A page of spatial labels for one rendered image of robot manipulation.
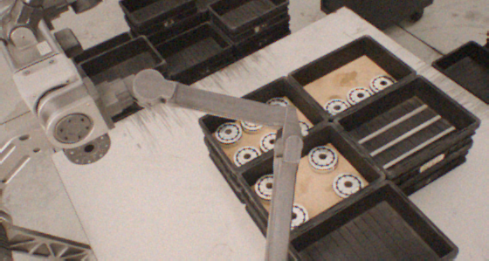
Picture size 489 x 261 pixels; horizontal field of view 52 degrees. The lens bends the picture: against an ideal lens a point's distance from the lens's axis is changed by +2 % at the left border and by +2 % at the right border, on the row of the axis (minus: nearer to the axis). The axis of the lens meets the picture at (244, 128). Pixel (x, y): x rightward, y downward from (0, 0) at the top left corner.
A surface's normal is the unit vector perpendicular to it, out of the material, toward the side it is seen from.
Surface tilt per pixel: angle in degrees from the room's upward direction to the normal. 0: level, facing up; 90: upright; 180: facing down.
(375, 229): 0
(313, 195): 0
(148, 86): 36
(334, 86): 0
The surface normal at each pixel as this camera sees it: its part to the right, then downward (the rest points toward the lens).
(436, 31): -0.12, -0.65
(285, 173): 0.14, -0.04
